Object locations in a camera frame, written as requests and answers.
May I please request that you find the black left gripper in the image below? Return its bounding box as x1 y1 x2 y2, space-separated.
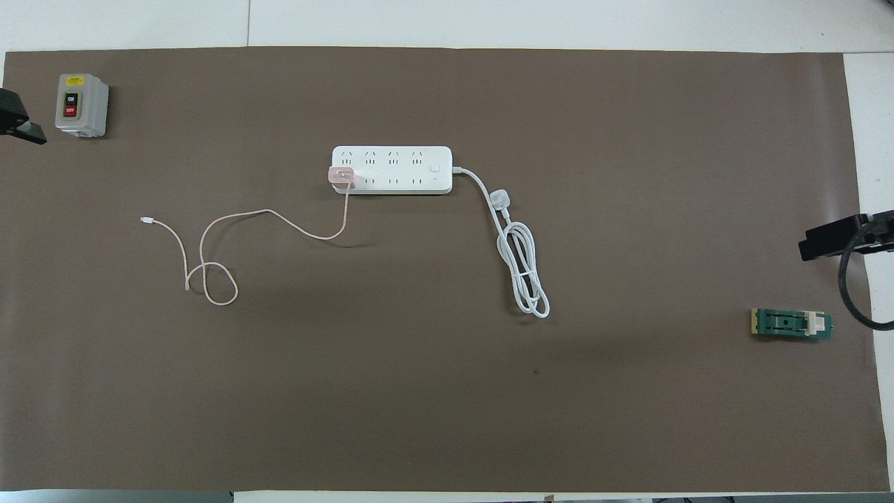
0 88 49 147

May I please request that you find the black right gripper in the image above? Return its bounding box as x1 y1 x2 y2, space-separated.
798 209 894 263

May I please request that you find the pink charger cable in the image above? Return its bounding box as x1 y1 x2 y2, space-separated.
140 183 353 307

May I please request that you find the white power strip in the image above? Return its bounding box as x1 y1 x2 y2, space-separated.
331 145 453 196

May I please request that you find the grey push button box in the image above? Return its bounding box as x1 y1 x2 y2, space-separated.
55 73 110 138

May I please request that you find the brown table mat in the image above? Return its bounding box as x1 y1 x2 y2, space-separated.
0 47 888 494

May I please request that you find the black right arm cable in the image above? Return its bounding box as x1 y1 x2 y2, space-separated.
837 222 894 332

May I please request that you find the green knife switch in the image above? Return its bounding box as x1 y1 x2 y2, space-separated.
751 308 834 343

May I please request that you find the white power strip cord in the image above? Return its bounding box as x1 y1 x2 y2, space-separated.
450 165 551 319

